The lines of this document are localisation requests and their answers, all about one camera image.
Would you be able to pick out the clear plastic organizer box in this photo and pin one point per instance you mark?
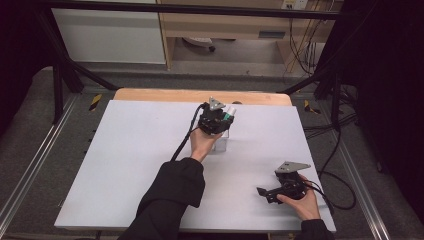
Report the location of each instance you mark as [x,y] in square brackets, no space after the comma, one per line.
[221,145]

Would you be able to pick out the white wall socket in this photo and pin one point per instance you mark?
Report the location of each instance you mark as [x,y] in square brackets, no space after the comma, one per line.
[295,4]

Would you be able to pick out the aluminium rail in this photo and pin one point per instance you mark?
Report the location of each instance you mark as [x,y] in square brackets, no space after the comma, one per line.
[363,190]
[36,156]

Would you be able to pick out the black metal stand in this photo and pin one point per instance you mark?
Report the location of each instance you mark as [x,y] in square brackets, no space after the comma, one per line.
[58,86]
[335,90]

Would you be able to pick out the white cabinet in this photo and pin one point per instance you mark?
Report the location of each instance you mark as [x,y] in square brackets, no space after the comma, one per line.
[110,36]

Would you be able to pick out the white board sheet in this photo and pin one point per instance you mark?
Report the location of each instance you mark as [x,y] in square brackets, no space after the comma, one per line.
[133,166]

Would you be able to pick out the person's right hand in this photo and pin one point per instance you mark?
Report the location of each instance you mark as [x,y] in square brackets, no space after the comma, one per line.
[305,205]

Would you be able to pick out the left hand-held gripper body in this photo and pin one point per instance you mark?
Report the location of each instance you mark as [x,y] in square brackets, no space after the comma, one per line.
[211,120]

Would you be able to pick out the black horizontal frame bar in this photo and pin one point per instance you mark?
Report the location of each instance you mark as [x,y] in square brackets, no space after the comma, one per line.
[200,10]

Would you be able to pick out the person's left hand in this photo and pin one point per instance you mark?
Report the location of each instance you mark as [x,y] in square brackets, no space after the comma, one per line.
[203,143]

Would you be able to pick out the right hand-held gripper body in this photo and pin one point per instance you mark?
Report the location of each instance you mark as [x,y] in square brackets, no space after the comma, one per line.
[290,183]

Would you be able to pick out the wooden desk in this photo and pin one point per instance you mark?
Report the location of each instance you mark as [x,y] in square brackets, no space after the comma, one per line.
[226,26]

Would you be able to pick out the chair base with castor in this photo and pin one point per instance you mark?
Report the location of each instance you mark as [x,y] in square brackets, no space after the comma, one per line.
[200,42]

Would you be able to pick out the green and white glue stick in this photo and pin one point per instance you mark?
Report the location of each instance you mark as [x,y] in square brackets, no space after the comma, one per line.
[230,113]

